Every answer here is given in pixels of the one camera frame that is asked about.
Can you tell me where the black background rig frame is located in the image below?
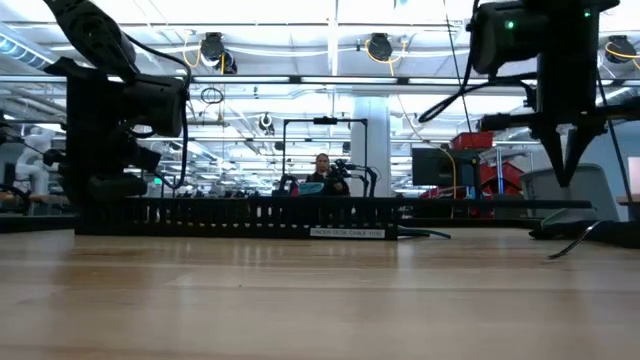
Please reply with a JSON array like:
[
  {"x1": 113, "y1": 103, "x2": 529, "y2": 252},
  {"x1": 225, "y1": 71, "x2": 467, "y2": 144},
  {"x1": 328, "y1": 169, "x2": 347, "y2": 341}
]
[{"x1": 281, "y1": 116, "x2": 370, "y2": 197}]

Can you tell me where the white pillar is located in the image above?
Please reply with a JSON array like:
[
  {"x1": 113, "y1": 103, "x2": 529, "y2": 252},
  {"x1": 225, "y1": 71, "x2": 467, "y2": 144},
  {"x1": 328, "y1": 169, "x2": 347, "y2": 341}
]
[{"x1": 351, "y1": 94, "x2": 392, "y2": 197}]

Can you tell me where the dark brown zip tie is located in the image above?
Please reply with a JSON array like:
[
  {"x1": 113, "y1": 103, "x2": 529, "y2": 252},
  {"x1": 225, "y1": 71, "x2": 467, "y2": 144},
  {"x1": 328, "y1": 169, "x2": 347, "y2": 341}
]
[{"x1": 547, "y1": 219, "x2": 606, "y2": 261}]

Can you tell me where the black aluminium frame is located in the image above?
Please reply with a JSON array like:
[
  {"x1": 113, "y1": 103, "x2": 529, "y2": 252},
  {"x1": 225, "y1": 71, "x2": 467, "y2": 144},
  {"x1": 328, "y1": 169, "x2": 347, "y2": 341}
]
[{"x1": 0, "y1": 213, "x2": 544, "y2": 234}]

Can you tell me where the long ceiling light bar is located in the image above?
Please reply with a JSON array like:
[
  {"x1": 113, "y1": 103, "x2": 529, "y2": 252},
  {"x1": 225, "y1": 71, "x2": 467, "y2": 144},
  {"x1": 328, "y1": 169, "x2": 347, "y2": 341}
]
[{"x1": 0, "y1": 73, "x2": 640, "y2": 87}]

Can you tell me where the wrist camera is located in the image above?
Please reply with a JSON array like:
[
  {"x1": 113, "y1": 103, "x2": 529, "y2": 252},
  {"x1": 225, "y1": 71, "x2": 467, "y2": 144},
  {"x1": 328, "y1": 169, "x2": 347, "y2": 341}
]
[
  {"x1": 469, "y1": 1, "x2": 549, "y2": 76},
  {"x1": 122, "y1": 73, "x2": 190, "y2": 139}
]

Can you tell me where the long black hanging cable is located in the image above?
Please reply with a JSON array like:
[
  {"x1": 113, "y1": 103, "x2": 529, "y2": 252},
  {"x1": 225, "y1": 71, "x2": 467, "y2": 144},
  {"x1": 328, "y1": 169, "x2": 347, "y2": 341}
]
[
  {"x1": 597, "y1": 69, "x2": 636, "y2": 204},
  {"x1": 442, "y1": 0, "x2": 476, "y2": 151}
]

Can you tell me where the red storage bin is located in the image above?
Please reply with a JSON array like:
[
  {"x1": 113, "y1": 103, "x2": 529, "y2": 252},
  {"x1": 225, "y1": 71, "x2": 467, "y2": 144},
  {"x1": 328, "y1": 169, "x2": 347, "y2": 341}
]
[
  {"x1": 449, "y1": 131, "x2": 495, "y2": 151},
  {"x1": 478, "y1": 160, "x2": 526, "y2": 201}
]

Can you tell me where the black ceiling cable reel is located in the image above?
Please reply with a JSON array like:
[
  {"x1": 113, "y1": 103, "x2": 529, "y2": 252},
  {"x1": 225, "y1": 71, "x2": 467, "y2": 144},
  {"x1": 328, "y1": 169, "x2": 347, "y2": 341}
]
[
  {"x1": 602, "y1": 34, "x2": 640, "y2": 66},
  {"x1": 367, "y1": 32, "x2": 396, "y2": 64},
  {"x1": 199, "y1": 31, "x2": 239, "y2": 75}
]

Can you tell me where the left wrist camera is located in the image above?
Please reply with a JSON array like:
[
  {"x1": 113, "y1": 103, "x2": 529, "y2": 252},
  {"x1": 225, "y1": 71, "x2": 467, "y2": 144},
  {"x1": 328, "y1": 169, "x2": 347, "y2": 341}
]
[{"x1": 122, "y1": 73, "x2": 190, "y2": 139}]

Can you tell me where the black monitor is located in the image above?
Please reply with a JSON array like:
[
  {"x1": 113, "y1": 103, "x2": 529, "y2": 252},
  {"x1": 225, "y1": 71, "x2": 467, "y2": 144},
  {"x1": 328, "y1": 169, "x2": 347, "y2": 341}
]
[{"x1": 411, "y1": 146, "x2": 482, "y2": 189}]

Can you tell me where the person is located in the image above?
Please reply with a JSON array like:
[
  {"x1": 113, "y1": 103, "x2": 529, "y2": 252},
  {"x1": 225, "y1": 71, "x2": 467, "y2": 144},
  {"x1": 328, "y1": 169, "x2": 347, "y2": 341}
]
[{"x1": 305, "y1": 152, "x2": 351, "y2": 197}]

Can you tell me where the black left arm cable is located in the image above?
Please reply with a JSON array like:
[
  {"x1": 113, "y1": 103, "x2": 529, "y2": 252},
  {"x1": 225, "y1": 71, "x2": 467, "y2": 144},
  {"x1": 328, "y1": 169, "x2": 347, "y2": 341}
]
[{"x1": 122, "y1": 32, "x2": 194, "y2": 191}]

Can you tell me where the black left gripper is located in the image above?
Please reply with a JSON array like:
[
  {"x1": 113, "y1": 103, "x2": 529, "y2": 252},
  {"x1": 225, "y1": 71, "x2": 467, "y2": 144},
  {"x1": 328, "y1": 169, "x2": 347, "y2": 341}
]
[{"x1": 42, "y1": 57, "x2": 162, "y2": 204}]

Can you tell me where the silver ventilation duct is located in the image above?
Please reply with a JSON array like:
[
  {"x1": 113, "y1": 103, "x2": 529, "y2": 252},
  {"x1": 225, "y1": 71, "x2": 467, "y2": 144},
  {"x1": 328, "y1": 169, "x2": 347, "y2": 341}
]
[
  {"x1": 0, "y1": 33, "x2": 71, "y2": 76},
  {"x1": 499, "y1": 85, "x2": 640, "y2": 140}
]

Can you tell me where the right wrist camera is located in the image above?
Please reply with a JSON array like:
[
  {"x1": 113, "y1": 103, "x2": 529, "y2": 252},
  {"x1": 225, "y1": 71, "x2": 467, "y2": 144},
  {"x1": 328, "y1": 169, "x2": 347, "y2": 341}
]
[{"x1": 469, "y1": 1, "x2": 549, "y2": 76}]

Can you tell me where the green wire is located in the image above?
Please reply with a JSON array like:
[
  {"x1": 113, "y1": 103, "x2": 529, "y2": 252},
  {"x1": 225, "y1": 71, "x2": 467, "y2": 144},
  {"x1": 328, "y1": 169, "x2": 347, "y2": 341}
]
[{"x1": 397, "y1": 225, "x2": 452, "y2": 240}]

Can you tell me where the yellow hanging cable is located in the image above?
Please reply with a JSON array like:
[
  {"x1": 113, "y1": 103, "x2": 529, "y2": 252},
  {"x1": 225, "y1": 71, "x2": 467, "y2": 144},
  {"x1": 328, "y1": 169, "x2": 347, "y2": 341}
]
[{"x1": 397, "y1": 94, "x2": 459, "y2": 220}]

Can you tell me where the grey white office chair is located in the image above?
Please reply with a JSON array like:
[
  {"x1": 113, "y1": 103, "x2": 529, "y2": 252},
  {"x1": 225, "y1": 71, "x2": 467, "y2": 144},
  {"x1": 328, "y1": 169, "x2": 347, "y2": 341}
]
[{"x1": 519, "y1": 163, "x2": 621, "y2": 221}]

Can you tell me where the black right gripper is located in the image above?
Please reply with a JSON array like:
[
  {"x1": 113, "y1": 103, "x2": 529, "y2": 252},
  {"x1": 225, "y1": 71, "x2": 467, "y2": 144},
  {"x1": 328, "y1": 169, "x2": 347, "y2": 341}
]
[{"x1": 478, "y1": 53, "x2": 640, "y2": 189}]

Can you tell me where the black raceway lid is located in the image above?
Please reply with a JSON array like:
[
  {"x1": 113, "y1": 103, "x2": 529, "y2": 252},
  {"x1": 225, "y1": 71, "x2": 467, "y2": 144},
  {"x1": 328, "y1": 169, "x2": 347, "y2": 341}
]
[{"x1": 394, "y1": 198, "x2": 595, "y2": 211}]

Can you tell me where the black slotted cable raceway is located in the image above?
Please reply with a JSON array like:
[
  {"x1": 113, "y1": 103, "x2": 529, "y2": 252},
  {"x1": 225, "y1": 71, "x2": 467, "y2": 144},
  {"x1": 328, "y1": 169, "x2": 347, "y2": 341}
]
[{"x1": 74, "y1": 195, "x2": 400, "y2": 240}]

